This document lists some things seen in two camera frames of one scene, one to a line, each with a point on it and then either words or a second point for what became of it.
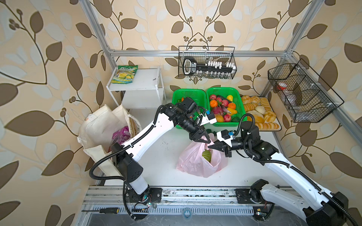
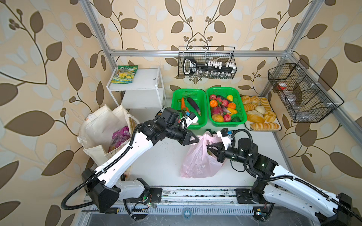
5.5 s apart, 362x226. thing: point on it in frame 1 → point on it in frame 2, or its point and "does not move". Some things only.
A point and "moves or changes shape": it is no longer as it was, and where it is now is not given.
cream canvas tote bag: [96, 133] does not move
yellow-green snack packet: [125, 74] does not move
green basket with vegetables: [198, 96] does not move
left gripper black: [197, 132] → [185, 139]
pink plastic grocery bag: [190, 159] moves or changes shape
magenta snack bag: [121, 135] does not move
